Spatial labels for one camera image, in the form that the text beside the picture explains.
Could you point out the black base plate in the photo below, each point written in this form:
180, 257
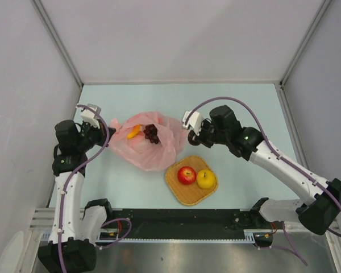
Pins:
188, 224

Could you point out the pink plastic bag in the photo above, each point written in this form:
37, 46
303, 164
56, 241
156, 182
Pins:
139, 151

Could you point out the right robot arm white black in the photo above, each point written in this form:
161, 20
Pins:
319, 200

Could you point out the woven bamboo tray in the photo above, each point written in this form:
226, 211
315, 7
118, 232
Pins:
192, 194

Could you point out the dark fake mangosteen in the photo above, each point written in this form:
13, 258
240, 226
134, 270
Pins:
192, 139

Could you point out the yellow fake apple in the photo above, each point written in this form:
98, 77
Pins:
205, 179

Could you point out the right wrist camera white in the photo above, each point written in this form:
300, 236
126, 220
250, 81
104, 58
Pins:
192, 122

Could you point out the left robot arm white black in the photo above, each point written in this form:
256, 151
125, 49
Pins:
72, 241

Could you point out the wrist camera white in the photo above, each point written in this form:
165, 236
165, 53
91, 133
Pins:
192, 122
90, 114

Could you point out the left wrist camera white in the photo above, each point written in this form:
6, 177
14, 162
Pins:
90, 114

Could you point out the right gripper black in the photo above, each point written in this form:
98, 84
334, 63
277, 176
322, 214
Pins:
204, 124

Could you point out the dark purple fake grapes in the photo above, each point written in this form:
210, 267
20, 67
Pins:
150, 133

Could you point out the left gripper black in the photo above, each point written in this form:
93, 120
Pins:
102, 132

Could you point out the red fake apple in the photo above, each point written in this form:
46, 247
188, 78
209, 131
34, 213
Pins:
186, 175

